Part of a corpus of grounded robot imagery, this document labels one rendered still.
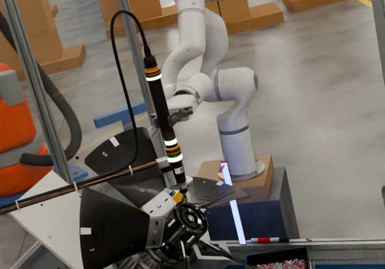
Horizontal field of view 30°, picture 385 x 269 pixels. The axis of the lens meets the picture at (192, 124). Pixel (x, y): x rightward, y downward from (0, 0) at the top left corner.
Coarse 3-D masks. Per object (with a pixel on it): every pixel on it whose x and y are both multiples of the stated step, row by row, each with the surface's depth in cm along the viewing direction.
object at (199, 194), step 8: (192, 184) 237; (200, 184) 237; (208, 184) 237; (224, 184) 238; (192, 192) 232; (200, 192) 231; (208, 192) 231; (216, 192) 230; (224, 192) 231; (232, 192) 233; (240, 192) 234; (192, 200) 226; (200, 200) 225; (208, 200) 224; (216, 200) 225; (224, 200) 225; (232, 200) 227; (208, 208) 218
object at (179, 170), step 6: (144, 48) 200; (150, 54) 201; (144, 60) 201; (150, 60) 200; (144, 66) 202; (150, 66) 201; (180, 162) 211; (174, 168) 211; (180, 168) 211; (174, 174) 212; (180, 174) 212; (180, 180) 212; (180, 192) 215
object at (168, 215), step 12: (180, 204) 207; (192, 204) 211; (168, 216) 205; (180, 216) 205; (192, 216) 208; (204, 216) 210; (168, 228) 204; (180, 228) 202; (192, 228) 204; (204, 228) 206; (168, 240) 205; (180, 240) 204; (192, 240) 204; (156, 252) 207; (168, 252) 207; (180, 252) 210
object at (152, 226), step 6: (150, 222) 201; (162, 222) 205; (150, 228) 202; (156, 228) 203; (162, 228) 205; (150, 234) 202; (162, 234) 205; (150, 240) 202; (156, 240) 204; (150, 246) 203; (156, 246) 204
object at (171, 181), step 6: (162, 162) 210; (162, 168) 210; (168, 168) 210; (168, 174) 211; (168, 180) 212; (174, 180) 212; (186, 180) 214; (192, 180) 214; (174, 186) 212; (180, 186) 211; (186, 186) 211
